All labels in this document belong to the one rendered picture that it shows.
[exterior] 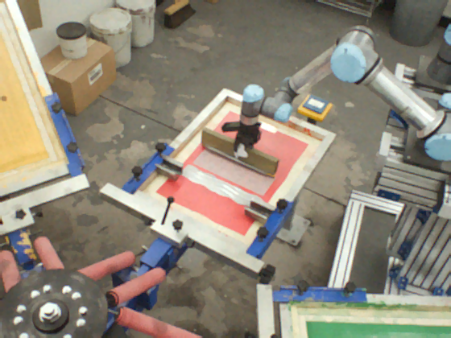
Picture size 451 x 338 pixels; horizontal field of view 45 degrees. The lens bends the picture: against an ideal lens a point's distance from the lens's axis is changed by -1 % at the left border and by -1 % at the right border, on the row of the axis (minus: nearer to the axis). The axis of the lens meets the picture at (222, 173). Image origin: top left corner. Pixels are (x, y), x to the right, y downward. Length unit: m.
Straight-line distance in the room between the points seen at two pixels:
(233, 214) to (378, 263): 1.16
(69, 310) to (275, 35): 3.79
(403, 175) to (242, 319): 1.25
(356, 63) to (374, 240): 1.57
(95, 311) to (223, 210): 0.83
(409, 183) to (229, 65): 2.58
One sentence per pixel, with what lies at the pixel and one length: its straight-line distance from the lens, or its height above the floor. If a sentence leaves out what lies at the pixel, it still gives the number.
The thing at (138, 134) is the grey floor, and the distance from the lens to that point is 3.86.
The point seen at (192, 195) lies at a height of 0.95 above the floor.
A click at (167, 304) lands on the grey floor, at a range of 3.02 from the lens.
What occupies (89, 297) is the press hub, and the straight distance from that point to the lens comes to 1.55.
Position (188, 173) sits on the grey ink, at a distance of 2.28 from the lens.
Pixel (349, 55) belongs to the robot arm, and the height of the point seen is 1.66.
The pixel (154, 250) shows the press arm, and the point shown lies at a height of 1.04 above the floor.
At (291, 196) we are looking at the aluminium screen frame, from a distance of 2.20.
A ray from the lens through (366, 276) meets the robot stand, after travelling 3.02.
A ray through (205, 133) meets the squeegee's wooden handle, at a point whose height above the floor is 1.04.
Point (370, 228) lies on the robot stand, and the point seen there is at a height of 0.21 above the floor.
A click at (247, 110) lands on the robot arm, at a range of 2.10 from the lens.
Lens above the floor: 2.63
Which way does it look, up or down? 47 degrees down
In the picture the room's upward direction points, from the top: 5 degrees clockwise
